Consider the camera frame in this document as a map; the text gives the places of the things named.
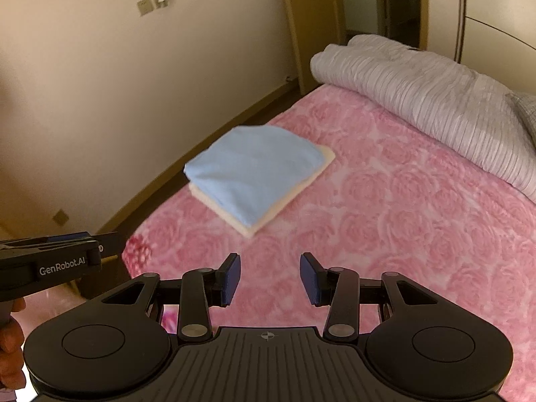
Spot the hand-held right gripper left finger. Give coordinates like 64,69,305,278
103,253,242,343

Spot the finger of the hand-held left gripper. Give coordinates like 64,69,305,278
0,231,92,249
97,231,121,258

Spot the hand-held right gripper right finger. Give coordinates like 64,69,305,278
300,252,441,341

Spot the light blue garment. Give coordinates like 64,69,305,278
184,124,326,227

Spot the person's left hand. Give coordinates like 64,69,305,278
0,299,26,391

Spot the pink rose blanket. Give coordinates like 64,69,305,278
121,83,536,402

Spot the cream folded garment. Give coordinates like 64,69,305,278
188,144,336,238

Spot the white ribbed duvet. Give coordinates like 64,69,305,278
310,34,536,204

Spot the wooden door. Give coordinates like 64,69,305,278
277,0,349,96

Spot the grey textured pillow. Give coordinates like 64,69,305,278
505,91,536,141

